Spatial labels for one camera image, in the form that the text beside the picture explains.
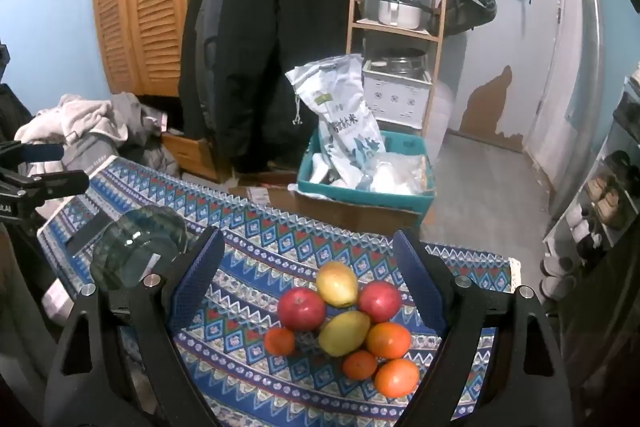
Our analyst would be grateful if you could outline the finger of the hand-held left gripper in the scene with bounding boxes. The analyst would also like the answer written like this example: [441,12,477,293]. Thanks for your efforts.
[0,171,91,220]
[0,140,66,172]

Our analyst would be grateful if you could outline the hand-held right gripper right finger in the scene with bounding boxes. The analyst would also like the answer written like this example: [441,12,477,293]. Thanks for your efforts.
[392,229,573,427]

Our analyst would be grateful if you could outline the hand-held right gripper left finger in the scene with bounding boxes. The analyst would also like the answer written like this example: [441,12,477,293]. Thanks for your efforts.
[44,227,226,427]

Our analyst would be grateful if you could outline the orange persimmon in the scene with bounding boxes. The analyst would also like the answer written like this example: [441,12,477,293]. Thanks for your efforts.
[366,322,412,359]
[374,358,421,398]

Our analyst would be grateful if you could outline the yellow pear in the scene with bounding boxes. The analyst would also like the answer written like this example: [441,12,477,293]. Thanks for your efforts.
[316,261,360,308]
[317,310,372,356]

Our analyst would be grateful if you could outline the small tangerine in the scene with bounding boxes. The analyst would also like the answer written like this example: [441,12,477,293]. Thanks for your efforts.
[264,327,297,356]
[342,350,378,380]

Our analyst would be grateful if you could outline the red apple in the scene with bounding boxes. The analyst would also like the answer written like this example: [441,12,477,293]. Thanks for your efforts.
[357,281,402,324]
[277,287,327,333]

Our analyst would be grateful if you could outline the blue patterned tablecloth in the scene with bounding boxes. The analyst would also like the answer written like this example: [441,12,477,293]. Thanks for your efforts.
[37,157,522,427]

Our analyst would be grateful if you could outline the dark cloth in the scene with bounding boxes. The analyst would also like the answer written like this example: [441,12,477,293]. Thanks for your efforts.
[0,82,36,142]

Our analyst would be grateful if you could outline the clear glass bowl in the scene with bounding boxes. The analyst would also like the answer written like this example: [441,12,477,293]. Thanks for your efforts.
[92,205,188,295]

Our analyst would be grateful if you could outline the brown cardboard box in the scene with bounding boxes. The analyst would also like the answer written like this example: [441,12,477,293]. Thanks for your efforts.
[292,189,423,235]

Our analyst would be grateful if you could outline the grey garment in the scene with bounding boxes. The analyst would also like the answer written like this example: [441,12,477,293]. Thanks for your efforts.
[65,93,177,178]

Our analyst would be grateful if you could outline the teal box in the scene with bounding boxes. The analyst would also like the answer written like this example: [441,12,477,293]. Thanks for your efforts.
[296,129,436,215]

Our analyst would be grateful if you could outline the clear plastic bag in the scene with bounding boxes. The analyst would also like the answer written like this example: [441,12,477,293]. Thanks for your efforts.
[370,154,431,195]

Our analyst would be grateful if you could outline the white shoe rack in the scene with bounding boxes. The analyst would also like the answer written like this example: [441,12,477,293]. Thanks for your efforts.
[542,62,640,308]

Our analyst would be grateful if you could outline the white plastic bucket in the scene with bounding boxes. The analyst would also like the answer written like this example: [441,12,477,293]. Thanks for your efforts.
[425,79,456,158]

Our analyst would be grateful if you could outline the white shoes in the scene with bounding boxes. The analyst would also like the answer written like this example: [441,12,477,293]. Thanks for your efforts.
[565,204,608,253]

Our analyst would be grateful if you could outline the white rice bag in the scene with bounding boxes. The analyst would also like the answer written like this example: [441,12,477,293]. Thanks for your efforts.
[285,54,388,188]

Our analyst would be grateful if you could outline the wooden louvered wardrobe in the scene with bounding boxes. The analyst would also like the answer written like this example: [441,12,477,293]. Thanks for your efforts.
[91,0,236,98]

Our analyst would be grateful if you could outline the white lattice basket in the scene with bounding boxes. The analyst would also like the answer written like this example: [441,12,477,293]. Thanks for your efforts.
[361,59,433,128]

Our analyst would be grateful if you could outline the dark grey jacket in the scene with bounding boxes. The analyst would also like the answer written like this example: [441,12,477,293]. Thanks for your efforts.
[178,0,238,142]

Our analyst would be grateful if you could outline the beige shoes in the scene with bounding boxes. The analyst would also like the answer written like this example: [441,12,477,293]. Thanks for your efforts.
[585,172,632,228]

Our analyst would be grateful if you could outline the steel pot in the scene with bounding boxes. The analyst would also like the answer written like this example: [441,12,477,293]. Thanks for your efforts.
[367,48,428,75]

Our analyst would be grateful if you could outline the wooden shelf rack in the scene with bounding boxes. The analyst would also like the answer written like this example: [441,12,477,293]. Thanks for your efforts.
[346,0,448,138]

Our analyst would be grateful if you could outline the black hooded coat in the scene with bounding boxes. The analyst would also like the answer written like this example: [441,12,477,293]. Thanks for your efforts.
[200,0,351,175]

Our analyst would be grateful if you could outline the white door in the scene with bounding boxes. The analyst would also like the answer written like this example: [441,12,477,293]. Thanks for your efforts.
[522,0,608,212]

